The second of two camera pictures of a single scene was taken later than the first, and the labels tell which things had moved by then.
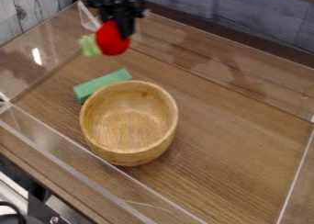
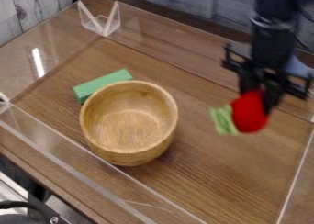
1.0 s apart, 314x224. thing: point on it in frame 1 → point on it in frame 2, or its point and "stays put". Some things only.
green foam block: x=85 y=89 stays put
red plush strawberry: x=110 y=40 → x=245 y=116
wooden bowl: x=128 y=122 stays put
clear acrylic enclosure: x=181 y=133 stays put
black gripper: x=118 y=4 → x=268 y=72
